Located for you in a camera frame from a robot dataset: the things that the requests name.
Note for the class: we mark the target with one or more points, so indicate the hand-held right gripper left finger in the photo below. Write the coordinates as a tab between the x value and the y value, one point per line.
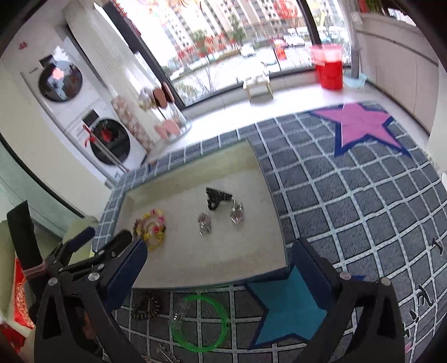
125	272

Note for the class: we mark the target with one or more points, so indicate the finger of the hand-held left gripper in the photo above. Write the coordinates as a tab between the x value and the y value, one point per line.
117	242
82	239

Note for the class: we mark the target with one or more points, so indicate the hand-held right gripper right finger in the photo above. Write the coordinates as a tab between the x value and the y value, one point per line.
309	272

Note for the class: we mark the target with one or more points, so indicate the grey-green shallow tray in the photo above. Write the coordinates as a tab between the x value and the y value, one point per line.
195	265

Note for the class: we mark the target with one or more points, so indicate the black claw clip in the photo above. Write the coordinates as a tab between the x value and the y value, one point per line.
214	197

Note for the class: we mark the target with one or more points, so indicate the pale green sofa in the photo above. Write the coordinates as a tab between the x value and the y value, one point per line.
76	223

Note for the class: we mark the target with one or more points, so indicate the blue star patch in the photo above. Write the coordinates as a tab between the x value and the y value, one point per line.
286	310

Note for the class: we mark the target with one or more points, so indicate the red embroidered cushion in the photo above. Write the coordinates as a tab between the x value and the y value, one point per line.
19	300

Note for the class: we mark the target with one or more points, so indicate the grey checked tablecloth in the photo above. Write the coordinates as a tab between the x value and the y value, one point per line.
349	216

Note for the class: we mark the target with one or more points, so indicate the green translucent bangle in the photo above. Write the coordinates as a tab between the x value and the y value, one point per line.
176	324

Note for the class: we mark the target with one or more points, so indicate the red and white mop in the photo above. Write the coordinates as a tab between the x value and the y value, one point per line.
104	152

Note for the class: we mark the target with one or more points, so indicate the metal hair clip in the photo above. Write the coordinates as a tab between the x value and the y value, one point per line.
167	356

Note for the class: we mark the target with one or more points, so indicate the white washing machine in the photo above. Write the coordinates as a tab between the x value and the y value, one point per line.
108	139

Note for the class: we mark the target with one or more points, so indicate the pink checked folded mat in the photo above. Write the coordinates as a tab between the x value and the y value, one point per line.
131	122

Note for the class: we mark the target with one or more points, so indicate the slipper rack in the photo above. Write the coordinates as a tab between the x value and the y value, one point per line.
167	127

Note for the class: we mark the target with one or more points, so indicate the purple star patch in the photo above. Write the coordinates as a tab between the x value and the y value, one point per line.
359	125

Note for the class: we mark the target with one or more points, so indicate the white dryer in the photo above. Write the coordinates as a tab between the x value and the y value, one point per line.
59	80

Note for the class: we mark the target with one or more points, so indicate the blue basin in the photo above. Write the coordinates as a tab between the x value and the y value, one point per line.
354	82

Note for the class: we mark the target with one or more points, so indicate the red bucket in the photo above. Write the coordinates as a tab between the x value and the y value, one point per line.
328	75

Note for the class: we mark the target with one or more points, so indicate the grey pole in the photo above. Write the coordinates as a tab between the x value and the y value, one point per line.
355	59

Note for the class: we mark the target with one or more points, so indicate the white low cabinet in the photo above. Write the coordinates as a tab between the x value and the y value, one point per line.
394	62

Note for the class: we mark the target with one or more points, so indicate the large window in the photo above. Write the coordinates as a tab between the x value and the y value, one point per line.
227	42

